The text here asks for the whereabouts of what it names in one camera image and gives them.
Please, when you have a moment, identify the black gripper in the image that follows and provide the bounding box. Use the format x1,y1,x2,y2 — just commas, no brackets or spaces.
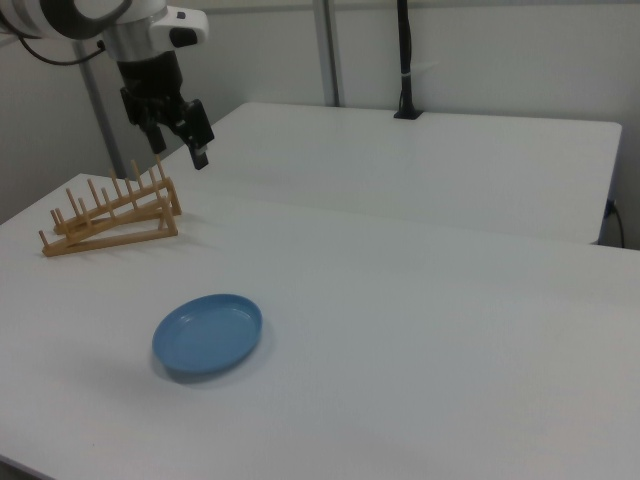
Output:
117,49,216,172

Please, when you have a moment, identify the blue round plate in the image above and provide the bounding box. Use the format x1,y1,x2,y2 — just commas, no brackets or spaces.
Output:
151,293,265,376

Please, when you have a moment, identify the wooden plate rack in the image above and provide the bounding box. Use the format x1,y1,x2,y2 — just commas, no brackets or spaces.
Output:
38,158,183,259

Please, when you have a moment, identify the grey partition end post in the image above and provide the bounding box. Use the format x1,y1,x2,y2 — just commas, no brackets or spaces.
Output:
74,42,126,176

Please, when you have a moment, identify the dark blue gripper cable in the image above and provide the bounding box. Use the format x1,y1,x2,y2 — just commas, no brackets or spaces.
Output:
0,27,107,66

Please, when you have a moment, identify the grey metal partition corner post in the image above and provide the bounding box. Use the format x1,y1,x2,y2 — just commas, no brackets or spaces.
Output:
312,0,346,107

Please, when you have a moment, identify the black camera pole with clamp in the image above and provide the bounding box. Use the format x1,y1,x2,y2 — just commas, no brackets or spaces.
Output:
392,0,425,121

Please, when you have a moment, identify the thin black pole cable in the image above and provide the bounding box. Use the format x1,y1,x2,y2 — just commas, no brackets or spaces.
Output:
405,14,419,114

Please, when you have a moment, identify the black wall power cable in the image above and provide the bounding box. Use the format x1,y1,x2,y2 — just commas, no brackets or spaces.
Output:
607,199,626,249

